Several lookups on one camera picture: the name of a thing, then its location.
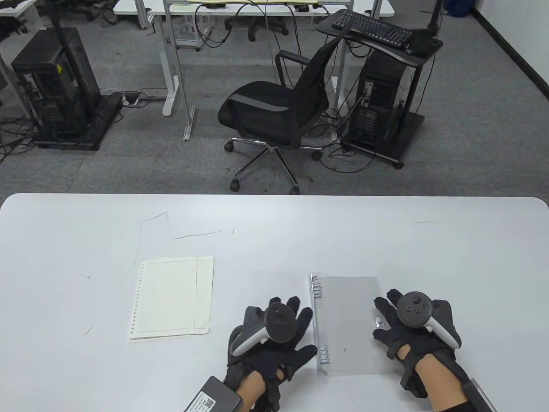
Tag clear ring binder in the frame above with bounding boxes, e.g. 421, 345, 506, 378
310, 273, 382, 377

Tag black keyboard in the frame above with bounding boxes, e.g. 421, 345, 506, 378
332, 10, 413, 48

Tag white background desk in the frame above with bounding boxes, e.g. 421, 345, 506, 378
112, 0, 395, 117

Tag person's left hand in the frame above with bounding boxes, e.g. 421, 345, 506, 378
226, 296, 319, 410

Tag aluminium frame post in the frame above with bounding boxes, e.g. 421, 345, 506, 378
163, 0, 197, 141

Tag black rolling computer cart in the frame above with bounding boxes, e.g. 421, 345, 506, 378
317, 9, 443, 169

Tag black office chair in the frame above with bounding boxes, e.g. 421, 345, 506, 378
217, 32, 349, 194

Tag stack of lined loose-leaf paper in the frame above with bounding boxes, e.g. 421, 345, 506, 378
130, 256, 215, 342

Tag black and grey wrist box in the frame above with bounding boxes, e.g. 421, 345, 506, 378
462, 378, 498, 412

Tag black glass-sided computer tower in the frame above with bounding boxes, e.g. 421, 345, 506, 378
11, 28, 101, 140

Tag person's right hand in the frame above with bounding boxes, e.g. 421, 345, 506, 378
372, 289, 463, 395

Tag white and black left controller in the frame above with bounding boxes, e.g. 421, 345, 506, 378
232, 303, 299, 357

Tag black hanging cables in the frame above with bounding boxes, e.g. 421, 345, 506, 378
195, 2, 296, 56

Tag black cart with pole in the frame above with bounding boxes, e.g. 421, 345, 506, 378
32, 0, 124, 151

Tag white and black controller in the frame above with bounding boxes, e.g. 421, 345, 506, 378
396, 292, 459, 348
232, 303, 299, 357

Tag person's left forearm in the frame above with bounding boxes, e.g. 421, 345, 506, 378
236, 371, 268, 412

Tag black monitor stand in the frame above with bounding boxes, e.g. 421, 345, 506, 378
410, 0, 443, 56

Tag black labelled wrist box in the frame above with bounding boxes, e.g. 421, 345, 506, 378
184, 376, 243, 412

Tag person's right forearm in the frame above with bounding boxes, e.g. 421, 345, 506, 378
414, 356, 472, 412

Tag black floor cable bundle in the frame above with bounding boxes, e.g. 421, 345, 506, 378
0, 116, 37, 166
309, 107, 386, 174

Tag white and black right controller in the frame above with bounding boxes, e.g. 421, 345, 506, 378
396, 292, 459, 348

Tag dark blue bag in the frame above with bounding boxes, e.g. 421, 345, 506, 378
444, 0, 472, 18

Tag black chair base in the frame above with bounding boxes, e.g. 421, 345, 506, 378
224, 16, 289, 42

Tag clear rolling storage box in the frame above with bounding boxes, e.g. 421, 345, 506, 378
176, 15, 213, 52

